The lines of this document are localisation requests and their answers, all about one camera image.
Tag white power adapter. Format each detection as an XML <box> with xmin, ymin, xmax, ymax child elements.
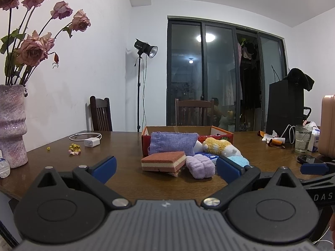
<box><xmin>84</xmin><ymin>137</ymin><xmax>100</xmax><ymax>148</ymax></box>

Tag red orange cardboard box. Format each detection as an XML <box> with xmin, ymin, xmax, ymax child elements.
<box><xmin>141</xmin><ymin>126</ymin><xmax>234</xmax><ymax>156</ymax></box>

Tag yellow white plush toy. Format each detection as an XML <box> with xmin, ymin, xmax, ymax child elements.
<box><xmin>202</xmin><ymin>137</ymin><xmax>242</xmax><ymax>158</ymax></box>

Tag dried pink roses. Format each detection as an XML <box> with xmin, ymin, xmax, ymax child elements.
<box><xmin>0</xmin><ymin>0</ymin><xmax>92</xmax><ymax>86</ymax></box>

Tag white coiled cable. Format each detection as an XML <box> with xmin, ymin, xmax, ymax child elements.
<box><xmin>69</xmin><ymin>132</ymin><xmax>102</xmax><ymax>142</ymax></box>

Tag light blue fluffy glove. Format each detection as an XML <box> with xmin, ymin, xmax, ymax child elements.
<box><xmin>228</xmin><ymin>155</ymin><xmax>250</xmax><ymax>167</ymax></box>

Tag blue tissue pack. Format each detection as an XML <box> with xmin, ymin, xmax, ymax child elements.
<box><xmin>195</xmin><ymin>152</ymin><xmax>218</xmax><ymax>165</ymax></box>

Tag brown layered sponge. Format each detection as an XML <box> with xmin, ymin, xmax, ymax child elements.
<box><xmin>141</xmin><ymin>151</ymin><xmax>186</xmax><ymax>177</ymax></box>

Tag black paper bag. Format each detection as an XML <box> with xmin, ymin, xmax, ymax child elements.
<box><xmin>266</xmin><ymin>79</ymin><xmax>312</xmax><ymax>142</ymax></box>

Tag white charging cable right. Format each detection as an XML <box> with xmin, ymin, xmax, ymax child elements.
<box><xmin>279</xmin><ymin>124</ymin><xmax>296</xmax><ymax>144</ymax></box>

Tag black smartphone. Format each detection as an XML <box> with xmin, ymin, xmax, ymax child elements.
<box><xmin>297</xmin><ymin>155</ymin><xmax>323</xmax><ymax>165</ymax></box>

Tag pink textured vase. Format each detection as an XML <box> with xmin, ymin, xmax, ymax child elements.
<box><xmin>0</xmin><ymin>85</ymin><xmax>28</xmax><ymax>169</ymax></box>

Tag purple knitted cloth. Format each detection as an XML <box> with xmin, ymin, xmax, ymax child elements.
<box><xmin>148</xmin><ymin>132</ymin><xmax>199</xmax><ymax>156</ymax></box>

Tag small white bottle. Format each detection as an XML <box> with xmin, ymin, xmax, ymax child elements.
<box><xmin>0</xmin><ymin>151</ymin><xmax>10</xmax><ymax>178</ymax></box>

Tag studio light on stand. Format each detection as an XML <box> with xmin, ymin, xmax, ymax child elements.
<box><xmin>134</xmin><ymin>38</ymin><xmax>158</xmax><ymax>133</ymax></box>

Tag black sliding glass door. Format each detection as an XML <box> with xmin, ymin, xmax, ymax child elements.
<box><xmin>166</xmin><ymin>17</ymin><xmax>287</xmax><ymax>132</ymax></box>

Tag dark wooden chair left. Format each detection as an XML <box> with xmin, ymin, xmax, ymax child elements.
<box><xmin>90</xmin><ymin>96</ymin><xmax>112</xmax><ymax>132</ymax></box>

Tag pink suitcase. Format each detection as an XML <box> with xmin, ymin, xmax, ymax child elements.
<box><xmin>318</xmin><ymin>95</ymin><xmax>335</xmax><ymax>159</ymax></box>

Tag lilac fluffy paw glove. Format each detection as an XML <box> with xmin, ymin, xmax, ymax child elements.
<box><xmin>186</xmin><ymin>154</ymin><xmax>215</xmax><ymax>180</ymax></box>

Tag yellow dried petals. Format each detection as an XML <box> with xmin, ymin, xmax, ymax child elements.
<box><xmin>46</xmin><ymin>143</ymin><xmax>82</xmax><ymax>155</ymax></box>

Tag glass jar with water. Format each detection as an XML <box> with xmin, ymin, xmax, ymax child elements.
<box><xmin>295</xmin><ymin>125</ymin><xmax>312</xmax><ymax>153</ymax></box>

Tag black garment on bag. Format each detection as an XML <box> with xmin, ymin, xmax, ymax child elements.
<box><xmin>285</xmin><ymin>68</ymin><xmax>314</xmax><ymax>91</ymax></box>

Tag white blue tissue packet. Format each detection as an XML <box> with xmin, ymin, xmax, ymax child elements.
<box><xmin>305</xmin><ymin>121</ymin><xmax>320</xmax><ymax>152</ymax></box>

